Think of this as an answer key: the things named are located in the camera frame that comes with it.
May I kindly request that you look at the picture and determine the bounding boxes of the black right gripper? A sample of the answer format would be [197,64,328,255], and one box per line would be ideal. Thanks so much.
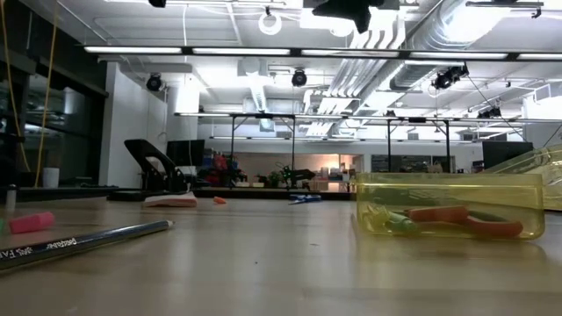
[311,0,388,35]

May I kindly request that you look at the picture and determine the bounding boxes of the blue handled scissors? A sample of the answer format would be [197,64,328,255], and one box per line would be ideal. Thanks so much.
[287,193,323,206]

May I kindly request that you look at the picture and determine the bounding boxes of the yellow transparent pencil case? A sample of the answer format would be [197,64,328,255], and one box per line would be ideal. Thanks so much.
[354,143,562,242]

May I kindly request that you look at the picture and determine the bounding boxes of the teal pen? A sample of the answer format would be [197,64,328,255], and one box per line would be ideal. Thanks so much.
[385,210,422,234]

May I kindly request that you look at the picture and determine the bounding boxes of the pink sticky note pad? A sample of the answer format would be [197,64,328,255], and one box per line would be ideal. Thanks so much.
[141,192,198,209]

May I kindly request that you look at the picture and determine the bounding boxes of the black pencil pink eraser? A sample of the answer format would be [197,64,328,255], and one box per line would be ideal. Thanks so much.
[0,219,176,272]

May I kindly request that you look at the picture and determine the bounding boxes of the white LED light bar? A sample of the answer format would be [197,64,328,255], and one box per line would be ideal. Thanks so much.
[409,51,509,61]
[83,46,184,55]
[516,52,562,62]
[191,47,292,57]
[300,48,401,59]

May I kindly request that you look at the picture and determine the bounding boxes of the black ceiling spotlight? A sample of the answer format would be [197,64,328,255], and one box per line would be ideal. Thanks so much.
[291,68,308,89]
[145,73,164,93]
[431,63,471,91]

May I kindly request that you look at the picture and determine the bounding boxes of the black wide screen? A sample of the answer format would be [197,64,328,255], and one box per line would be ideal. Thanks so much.
[481,140,535,170]

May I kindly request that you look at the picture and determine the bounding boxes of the person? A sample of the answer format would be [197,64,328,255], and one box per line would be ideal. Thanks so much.
[205,154,234,186]

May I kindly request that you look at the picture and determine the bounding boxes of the black computer monitor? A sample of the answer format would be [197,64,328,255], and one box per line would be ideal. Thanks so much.
[165,139,206,168]

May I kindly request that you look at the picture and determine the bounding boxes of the black hole punch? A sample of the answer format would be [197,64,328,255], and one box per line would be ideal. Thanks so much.
[106,138,191,204]

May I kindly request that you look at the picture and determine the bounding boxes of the white cup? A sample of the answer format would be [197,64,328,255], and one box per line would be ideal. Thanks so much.
[41,166,61,190]

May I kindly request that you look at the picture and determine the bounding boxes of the silver ventilation duct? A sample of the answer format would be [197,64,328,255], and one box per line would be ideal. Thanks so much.
[388,0,532,91]

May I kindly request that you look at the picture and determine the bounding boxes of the white ring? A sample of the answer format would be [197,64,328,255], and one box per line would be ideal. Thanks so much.
[257,10,284,37]

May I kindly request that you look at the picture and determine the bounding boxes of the black metal rack frame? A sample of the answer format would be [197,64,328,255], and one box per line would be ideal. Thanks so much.
[385,117,452,174]
[229,112,297,190]

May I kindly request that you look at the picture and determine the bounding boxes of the black aluminium table frame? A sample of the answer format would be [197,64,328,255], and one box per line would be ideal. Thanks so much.
[0,42,562,204]

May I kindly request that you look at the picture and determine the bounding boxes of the yellow cable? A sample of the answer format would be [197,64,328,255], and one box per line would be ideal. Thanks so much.
[33,0,60,189]
[0,0,32,175]

